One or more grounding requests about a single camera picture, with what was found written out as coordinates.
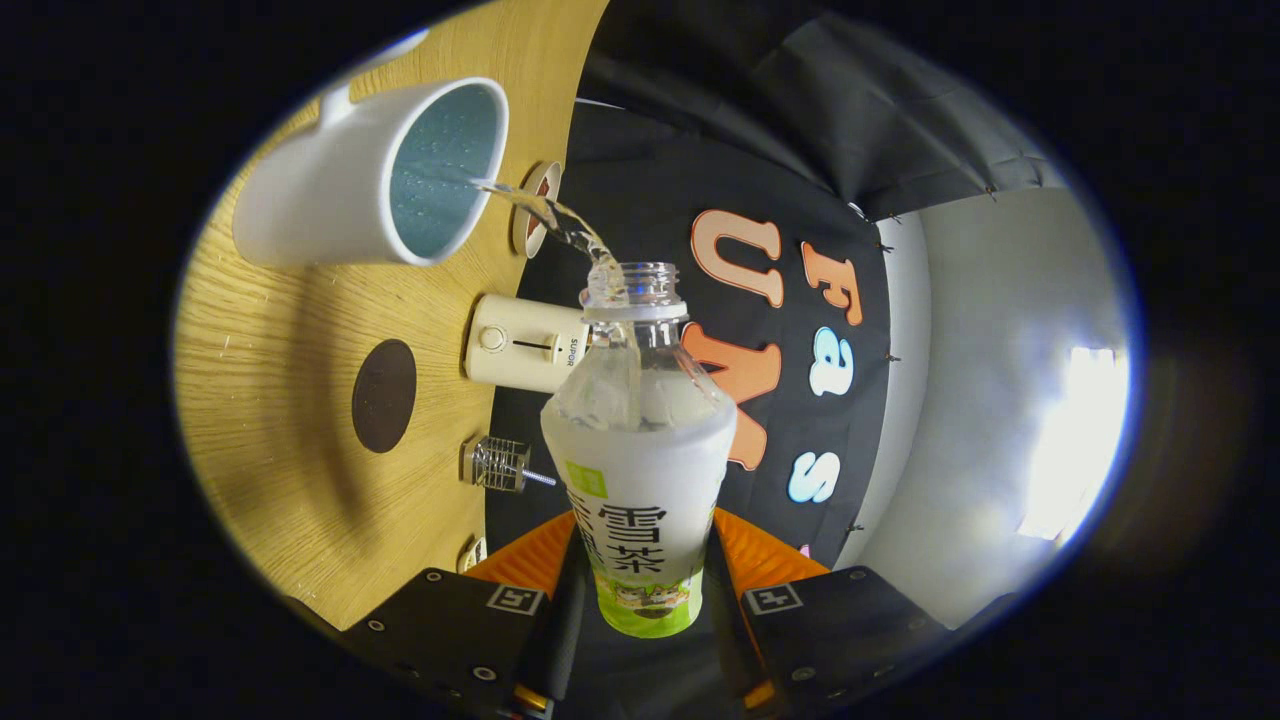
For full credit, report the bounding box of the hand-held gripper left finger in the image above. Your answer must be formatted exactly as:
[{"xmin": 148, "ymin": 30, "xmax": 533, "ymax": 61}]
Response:
[{"xmin": 345, "ymin": 510, "xmax": 581, "ymax": 719}]

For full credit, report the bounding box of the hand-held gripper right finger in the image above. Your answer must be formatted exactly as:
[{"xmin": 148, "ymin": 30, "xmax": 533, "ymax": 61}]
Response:
[{"xmin": 712, "ymin": 508, "xmax": 951, "ymax": 716}]

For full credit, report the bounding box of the dark brown round coaster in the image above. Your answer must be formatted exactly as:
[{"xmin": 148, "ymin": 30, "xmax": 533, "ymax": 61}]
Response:
[{"xmin": 351, "ymin": 339, "xmax": 418, "ymax": 454}]

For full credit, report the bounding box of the clear juice bottle white label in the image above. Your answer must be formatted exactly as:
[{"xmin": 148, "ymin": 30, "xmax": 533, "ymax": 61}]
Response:
[{"xmin": 540, "ymin": 262, "xmax": 739, "ymax": 639}]

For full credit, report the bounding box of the clear juice stream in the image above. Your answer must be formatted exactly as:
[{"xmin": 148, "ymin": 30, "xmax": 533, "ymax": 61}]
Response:
[{"xmin": 470, "ymin": 178, "xmax": 631, "ymax": 301}]

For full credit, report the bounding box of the white cup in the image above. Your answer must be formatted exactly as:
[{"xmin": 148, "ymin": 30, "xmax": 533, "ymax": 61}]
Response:
[{"xmin": 232, "ymin": 77, "xmax": 510, "ymax": 269}]

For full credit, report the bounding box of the wooden table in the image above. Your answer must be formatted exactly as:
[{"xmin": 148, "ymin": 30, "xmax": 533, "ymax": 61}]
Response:
[{"xmin": 172, "ymin": 0, "xmax": 611, "ymax": 631}]

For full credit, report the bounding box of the white toaster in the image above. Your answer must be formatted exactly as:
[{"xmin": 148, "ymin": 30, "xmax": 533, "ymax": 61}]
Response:
[{"xmin": 465, "ymin": 293, "xmax": 591, "ymax": 394}]

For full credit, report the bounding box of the large ceiling light panel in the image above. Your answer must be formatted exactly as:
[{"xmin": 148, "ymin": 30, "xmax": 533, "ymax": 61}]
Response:
[{"xmin": 1020, "ymin": 345, "xmax": 1131, "ymax": 541}]

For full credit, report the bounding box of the small white round plate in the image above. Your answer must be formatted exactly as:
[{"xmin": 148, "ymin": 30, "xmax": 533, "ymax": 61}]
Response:
[{"xmin": 511, "ymin": 161, "xmax": 563, "ymax": 259}]

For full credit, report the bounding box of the black backdrop cloth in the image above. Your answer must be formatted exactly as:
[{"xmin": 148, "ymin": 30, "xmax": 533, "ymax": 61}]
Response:
[{"xmin": 485, "ymin": 0, "xmax": 1066, "ymax": 571}]

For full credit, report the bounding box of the wire mesh holder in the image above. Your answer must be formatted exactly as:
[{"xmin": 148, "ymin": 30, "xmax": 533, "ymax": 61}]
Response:
[{"xmin": 463, "ymin": 436, "xmax": 531, "ymax": 493}]

